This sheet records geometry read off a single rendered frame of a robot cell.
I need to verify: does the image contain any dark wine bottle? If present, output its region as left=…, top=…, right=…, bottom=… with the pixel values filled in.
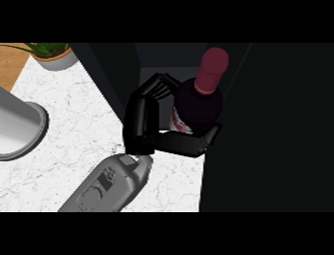
left=168, top=46, right=231, bottom=137

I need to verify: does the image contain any dark cabinet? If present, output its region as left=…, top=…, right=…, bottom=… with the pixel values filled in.
left=70, top=42, right=252, bottom=133

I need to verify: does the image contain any pale grey cylinder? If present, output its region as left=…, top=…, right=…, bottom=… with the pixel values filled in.
left=0, top=72, right=52, bottom=162

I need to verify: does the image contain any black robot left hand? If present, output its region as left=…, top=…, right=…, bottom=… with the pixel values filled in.
left=123, top=73, right=224, bottom=159

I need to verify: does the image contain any dark cabinet door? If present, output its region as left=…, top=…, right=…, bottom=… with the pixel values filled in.
left=197, top=42, right=334, bottom=213

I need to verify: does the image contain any green plant in grey pot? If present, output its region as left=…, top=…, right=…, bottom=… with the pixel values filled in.
left=0, top=42, right=82, bottom=72

